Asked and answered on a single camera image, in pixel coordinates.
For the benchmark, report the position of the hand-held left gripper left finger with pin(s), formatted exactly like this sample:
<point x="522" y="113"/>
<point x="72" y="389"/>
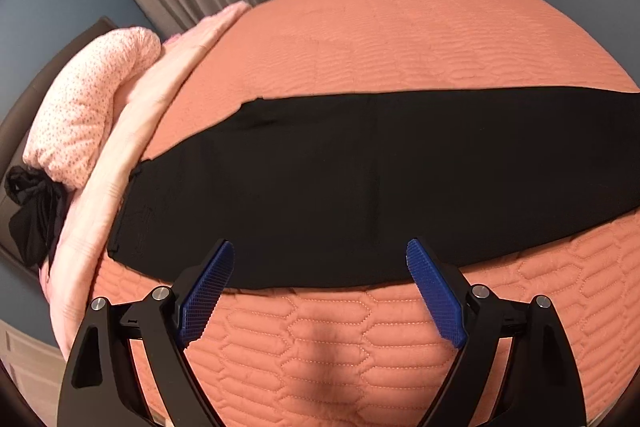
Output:
<point x="210" y="287"/>

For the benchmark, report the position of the dark brown headboard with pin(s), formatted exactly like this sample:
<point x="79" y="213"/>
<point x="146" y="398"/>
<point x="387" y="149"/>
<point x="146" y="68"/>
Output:
<point x="65" y="52"/>

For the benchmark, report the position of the white cabinet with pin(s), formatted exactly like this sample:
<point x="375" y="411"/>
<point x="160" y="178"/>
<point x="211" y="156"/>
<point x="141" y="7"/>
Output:
<point x="25" y="357"/>

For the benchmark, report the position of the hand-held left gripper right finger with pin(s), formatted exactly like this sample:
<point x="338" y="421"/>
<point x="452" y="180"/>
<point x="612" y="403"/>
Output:
<point x="432" y="287"/>

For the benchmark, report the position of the black pants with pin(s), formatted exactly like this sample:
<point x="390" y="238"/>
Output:
<point x="325" y="187"/>

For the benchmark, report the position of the black crumpled cloth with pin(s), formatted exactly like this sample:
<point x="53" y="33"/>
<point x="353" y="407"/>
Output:
<point x="40" y="217"/>

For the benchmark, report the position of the pink dotted pillow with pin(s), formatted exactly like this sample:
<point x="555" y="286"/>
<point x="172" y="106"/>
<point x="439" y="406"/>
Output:
<point x="85" y="107"/>

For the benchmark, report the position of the orange quilted bedspread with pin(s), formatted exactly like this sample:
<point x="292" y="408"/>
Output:
<point x="400" y="32"/>

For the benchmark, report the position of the light pink blanket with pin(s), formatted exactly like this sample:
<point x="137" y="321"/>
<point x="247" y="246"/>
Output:
<point x="150" y="107"/>

